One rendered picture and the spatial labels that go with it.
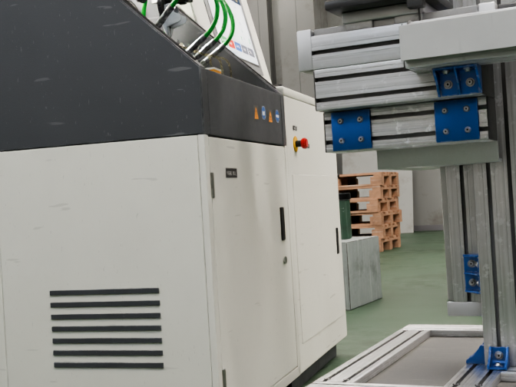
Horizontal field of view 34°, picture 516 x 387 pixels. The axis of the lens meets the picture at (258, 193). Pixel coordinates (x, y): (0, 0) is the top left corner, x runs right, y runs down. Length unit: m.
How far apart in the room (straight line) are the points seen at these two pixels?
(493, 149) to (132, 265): 0.88
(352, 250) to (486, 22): 3.08
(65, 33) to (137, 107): 0.27
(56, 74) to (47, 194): 0.30
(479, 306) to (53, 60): 1.19
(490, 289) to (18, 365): 1.18
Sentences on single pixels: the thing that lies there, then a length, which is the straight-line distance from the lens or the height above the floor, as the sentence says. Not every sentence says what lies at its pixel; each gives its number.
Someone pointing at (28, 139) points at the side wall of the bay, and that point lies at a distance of 2.20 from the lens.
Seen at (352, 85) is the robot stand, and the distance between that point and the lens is 1.82.
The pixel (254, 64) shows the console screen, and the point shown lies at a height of 1.14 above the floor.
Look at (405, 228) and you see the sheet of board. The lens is 12.14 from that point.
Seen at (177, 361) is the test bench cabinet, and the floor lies 0.26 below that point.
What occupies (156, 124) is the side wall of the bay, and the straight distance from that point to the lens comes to 2.03.
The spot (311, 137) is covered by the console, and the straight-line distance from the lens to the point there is 2.95.
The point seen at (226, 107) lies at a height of 0.87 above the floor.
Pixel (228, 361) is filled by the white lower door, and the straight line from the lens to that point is 2.07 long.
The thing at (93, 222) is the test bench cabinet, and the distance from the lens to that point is 2.11.
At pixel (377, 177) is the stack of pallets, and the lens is 8.69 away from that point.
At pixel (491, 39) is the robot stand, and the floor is 0.90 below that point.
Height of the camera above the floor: 0.63
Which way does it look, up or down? level
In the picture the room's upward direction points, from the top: 3 degrees counter-clockwise
